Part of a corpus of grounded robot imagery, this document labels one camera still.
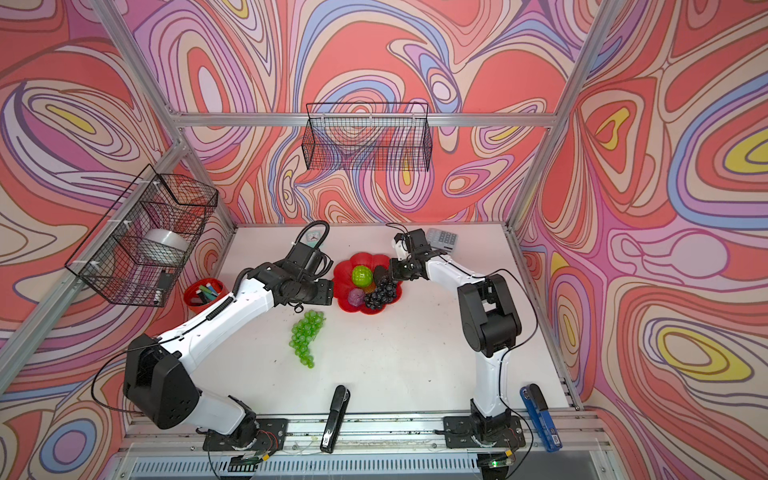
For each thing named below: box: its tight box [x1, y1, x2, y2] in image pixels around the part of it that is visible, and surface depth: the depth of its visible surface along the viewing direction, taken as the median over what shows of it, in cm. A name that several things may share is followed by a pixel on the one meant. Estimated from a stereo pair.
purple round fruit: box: [348, 288, 365, 307], surface depth 96 cm
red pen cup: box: [184, 278, 230, 314], surface depth 88 cm
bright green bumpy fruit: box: [352, 265, 373, 287], surface depth 100 cm
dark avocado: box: [374, 265, 389, 287], surface depth 103 cm
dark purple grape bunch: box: [364, 275, 397, 310], surface depth 94 cm
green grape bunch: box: [288, 310, 326, 369], surface depth 88 cm
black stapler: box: [320, 385, 351, 454], surface depth 74 cm
